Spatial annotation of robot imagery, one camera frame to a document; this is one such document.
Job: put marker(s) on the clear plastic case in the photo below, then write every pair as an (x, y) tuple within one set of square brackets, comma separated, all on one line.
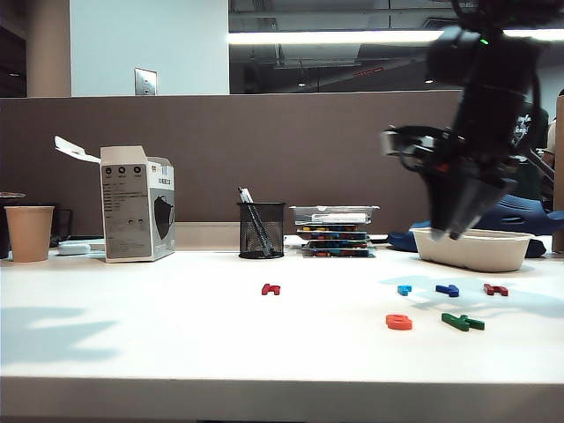
[(304, 210)]

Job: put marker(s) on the clear pen with black cap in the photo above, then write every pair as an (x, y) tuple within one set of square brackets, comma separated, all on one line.
[(244, 196)]

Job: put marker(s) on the brown desk partition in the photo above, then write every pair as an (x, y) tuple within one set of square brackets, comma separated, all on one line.
[(220, 154)]

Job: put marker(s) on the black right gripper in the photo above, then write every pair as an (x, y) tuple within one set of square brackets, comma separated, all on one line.
[(471, 163)]

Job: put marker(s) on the orange letter o magnet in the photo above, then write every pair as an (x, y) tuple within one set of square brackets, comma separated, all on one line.
[(392, 322)]

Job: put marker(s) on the red letter h magnet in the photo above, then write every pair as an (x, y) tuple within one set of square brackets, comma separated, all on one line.
[(267, 290), (492, 289)]

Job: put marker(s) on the white ceiling light strip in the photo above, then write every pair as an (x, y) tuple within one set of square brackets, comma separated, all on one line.
[(308, 37)]

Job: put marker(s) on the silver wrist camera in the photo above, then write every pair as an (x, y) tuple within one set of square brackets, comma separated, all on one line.
[(405, 143)]

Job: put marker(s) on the green letter k magnet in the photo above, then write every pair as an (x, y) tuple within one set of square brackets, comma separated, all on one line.
[(458, 321)]

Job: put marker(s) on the light blue letter r magnet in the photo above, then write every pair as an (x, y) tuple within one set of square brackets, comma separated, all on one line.
[(404, 289)]

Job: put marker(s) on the dark glass tumbler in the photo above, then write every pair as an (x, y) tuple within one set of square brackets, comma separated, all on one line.
[(63, 227)]

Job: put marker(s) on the grey white mask box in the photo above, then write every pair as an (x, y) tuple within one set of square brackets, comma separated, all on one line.
[(128, 211)]

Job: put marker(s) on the beige pulp tray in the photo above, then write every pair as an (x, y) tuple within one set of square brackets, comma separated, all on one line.
[(471, 255)]

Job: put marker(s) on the black mesh pen holder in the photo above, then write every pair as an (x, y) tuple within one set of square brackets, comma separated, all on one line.
[(261, 238)]

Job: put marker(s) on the metal wall plate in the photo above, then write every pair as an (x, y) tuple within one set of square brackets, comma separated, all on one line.
[(145, 82)]

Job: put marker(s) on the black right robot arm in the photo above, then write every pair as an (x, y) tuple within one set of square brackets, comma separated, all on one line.
[(493, 88)]

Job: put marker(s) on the grey angled metal bar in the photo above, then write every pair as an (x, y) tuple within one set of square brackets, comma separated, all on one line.
[(544, 169)]

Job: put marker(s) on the brown paper cup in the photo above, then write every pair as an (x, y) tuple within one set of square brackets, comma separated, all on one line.
[(28, 233)]

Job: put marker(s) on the white earbuds case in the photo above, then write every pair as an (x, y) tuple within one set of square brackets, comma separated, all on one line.
[(72, 249)]

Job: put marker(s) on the blue letter y magnet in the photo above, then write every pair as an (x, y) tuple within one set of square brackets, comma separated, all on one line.
[(445, 289)]

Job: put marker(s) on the teal puzzle card box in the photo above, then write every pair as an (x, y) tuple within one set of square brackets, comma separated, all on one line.
[(335, 236), (337, 245), (339, 253), (332, 228)]

